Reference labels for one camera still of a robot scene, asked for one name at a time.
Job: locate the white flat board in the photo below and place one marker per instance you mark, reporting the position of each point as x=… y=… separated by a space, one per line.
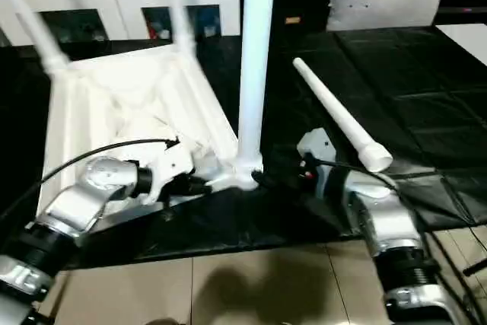
x=464 y=41

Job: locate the brown rounded robot part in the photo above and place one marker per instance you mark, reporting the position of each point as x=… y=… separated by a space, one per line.
x=163 y=322

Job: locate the black metal rod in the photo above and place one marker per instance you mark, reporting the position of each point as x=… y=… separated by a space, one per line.
x=475 y=267

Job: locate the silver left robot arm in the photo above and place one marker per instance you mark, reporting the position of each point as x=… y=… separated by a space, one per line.
x=76 y=199

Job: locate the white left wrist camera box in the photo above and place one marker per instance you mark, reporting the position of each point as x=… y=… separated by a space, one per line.
x=173 y=161

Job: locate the white plastic table leg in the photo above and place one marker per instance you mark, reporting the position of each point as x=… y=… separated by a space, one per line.
x=338 y=112
x=34 y=32
x=256 y=55
x=179 y=9

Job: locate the white plastic table top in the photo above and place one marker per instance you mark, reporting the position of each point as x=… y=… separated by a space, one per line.
x=114 y=104

